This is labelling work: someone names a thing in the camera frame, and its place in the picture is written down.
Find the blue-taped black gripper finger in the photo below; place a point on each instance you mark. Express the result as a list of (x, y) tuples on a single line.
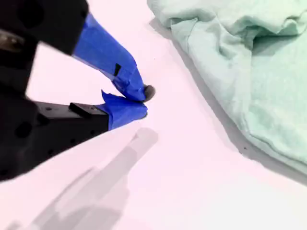
[(105, 52), (120, 113)]

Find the pale green T-shirt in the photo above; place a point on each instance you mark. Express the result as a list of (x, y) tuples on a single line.
[(259, 72)]

